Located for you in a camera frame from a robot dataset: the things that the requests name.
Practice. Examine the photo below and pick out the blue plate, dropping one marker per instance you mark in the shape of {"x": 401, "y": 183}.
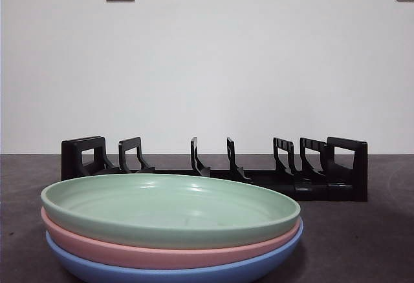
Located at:
{"x": 161, "y": 276}

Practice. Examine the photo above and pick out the pink plate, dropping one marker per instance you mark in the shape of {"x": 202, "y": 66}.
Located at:
{"x": 161, "y": 258}

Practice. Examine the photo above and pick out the pale green plate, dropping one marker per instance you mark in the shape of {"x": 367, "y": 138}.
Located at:
{"x": 161, "y": 205}

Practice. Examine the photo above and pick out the black plate rack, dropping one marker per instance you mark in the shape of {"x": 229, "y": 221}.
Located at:
{"x": 360, "y": 173}

